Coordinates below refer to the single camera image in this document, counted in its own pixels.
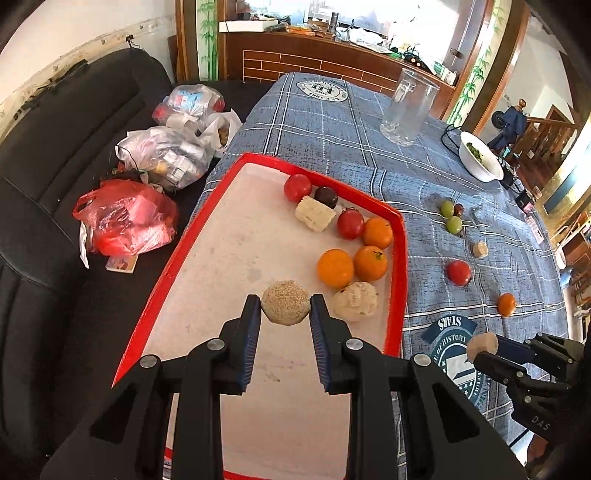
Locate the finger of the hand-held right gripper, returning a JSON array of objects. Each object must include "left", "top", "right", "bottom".
[
  {"left": 475, "top": 352, "right": 555, "bottom": 394},
  {"left": 496, "top": 333, "right": 579, "bottom": 367}
]

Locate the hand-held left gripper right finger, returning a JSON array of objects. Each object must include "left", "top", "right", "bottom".
[{"left": 309, "top": 293, "right": 529, "bottom": 480}]

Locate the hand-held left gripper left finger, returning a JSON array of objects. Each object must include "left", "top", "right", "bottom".
[{"left": 41, "top": 294, "right": 263, "bottom": 480}]

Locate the beige cylinder bread piece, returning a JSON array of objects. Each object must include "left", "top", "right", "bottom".
[{"left": 466, "top": 333, "right": 498, "bottom": 361}]

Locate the sesame ball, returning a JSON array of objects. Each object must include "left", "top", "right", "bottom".
[{"left": 261, "top": 280, "right": 311, "bottom": 326}]

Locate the red rimmed white tray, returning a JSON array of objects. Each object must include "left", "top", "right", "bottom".
[{"left": 112, "top": 152, "right": 408, "bottom": 480}]

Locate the white corn piece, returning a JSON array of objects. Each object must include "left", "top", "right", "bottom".
[{"left": 295, "top": 195, "right": 336, "bottom": 233}]

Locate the beige speckled ball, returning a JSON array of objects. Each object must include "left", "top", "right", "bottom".
[{"left": 331, "top": 282, "right": 380, "bottom": 322}]

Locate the red tomato with stem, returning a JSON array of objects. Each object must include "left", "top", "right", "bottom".
[{"left": 337, "top": 208, "right": 366, "bottom": 240}]

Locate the small booklet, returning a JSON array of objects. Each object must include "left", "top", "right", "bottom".
[{"left": 105, "top": 255, "right": 138, "bottom": 273}]

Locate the red plastic bag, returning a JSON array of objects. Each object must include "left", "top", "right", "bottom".
[{"left": 72, "top": 179, "right": 180, "bottom": 257}]

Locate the white bowl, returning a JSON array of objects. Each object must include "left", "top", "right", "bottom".
[{"left": 459, "top": 131, "right": 505, "bottom": 182}]

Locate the clear bag with boxes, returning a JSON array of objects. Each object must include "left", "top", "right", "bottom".
[{"left": 115, "top": 127, "right": 214, "bottom": 190}]

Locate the white plastic bag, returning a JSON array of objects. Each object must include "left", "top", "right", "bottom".
[{"left": 196, "top": 109, "right": 243, "bottom": 155}]

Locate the blue plaid tablecloth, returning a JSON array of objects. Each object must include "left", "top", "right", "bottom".
[{"left": 189, "top": 71, "right": 571, "bottom": 457}]

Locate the blue jacket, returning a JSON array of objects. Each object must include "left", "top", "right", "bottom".
[{"left": 489, "top": 107, "right": 528, "bottom": 151}]

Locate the clear bag with blue packets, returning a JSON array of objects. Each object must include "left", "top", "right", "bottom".
[{"left": 152, "top": 84, "right": 226, "bottom": 127}]

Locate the clear glass pitcher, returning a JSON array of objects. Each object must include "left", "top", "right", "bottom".
[{"left": 380, "top": 68, "right": 441, "bottom": 147}]

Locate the black sofa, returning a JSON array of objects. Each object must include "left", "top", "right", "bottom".
[{"left": 0, "top": 48, "right": 278, "bottom": 480}]

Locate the wooden brick pattern counter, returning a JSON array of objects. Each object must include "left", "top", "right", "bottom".
[{"left": 217, "top": 28, "right": 458, "bottom": 100}]

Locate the black cable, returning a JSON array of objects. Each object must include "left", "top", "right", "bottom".
[{"left": 442, "top": 122, "right": 465, "bottom": 153}]

